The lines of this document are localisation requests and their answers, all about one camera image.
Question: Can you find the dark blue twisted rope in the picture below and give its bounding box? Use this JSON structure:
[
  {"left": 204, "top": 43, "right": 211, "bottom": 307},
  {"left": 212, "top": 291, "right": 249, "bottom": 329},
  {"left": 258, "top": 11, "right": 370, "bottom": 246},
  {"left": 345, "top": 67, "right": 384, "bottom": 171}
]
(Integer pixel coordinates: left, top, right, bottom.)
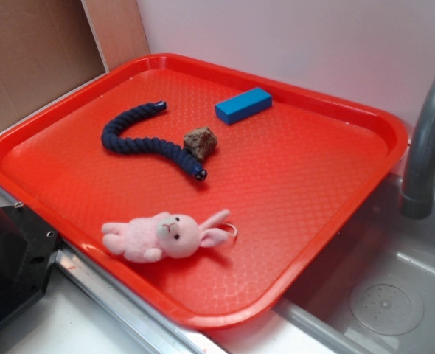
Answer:
[{"left": 100, "top": 100, "right": 208, "bottom": 184}]

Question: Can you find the grey toy faucet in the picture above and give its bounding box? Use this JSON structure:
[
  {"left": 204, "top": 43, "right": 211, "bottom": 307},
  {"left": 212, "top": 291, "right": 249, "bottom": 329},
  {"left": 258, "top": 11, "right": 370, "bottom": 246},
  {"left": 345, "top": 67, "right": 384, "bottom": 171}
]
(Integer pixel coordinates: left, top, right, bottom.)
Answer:
[{"left": 399, "top": 79, "right": 435, "bottom": 219}]

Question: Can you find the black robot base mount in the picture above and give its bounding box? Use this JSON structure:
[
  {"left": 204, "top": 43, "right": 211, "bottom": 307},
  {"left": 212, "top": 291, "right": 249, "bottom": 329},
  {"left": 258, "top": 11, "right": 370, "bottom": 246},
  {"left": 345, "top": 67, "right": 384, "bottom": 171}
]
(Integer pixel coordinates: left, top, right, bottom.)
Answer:
[{"left": 0, "top": 203, "right": 59, "bottom": 329}]

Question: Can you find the brown cardboard panel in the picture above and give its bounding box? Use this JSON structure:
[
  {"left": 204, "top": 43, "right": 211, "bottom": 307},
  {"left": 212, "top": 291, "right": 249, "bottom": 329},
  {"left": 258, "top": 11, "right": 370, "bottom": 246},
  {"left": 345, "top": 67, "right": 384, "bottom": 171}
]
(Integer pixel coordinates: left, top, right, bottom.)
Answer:
[{"left": 0, "top": 1, "right": 105, "bottom": 133}]

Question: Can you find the wooden board panel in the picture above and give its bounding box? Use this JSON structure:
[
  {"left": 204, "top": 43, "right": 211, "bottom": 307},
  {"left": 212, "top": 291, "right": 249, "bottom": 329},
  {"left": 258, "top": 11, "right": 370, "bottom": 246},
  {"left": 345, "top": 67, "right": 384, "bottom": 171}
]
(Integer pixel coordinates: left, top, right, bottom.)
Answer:
[{"left": 81, "top": 0, "right": 150, "bottom": 72}]

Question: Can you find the grey plastic sink basin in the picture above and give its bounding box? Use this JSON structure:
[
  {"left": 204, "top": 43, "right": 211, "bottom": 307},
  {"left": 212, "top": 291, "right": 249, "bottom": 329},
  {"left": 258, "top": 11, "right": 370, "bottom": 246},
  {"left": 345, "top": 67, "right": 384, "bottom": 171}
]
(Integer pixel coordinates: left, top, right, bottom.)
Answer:
[{"left": 274, "top": 176, "right": 435, "bottom": 353}]

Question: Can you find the pink plush bunny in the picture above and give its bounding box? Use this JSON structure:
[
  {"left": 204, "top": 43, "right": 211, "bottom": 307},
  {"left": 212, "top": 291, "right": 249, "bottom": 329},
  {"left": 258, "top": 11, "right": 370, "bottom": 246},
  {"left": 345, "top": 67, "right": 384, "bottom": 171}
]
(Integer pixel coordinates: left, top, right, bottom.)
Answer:
[{"left": 101, "top": 209, "right": 237, "bottom": 263}]

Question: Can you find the blue rectangular block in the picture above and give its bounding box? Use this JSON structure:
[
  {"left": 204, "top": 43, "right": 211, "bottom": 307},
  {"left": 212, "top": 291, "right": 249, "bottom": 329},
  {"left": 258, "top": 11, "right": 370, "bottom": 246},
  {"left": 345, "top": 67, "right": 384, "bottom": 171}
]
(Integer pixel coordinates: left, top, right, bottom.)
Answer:
[{"left": 215, "top": 88, "right": 273, "bottom": 125}]

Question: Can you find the brown rock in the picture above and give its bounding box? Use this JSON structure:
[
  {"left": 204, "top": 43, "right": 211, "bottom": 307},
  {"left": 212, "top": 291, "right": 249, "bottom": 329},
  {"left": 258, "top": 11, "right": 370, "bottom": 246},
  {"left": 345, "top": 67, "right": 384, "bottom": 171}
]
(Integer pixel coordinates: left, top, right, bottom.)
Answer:
[{"left": 184, "top": 126, "right": 218, "bottom": 162}]

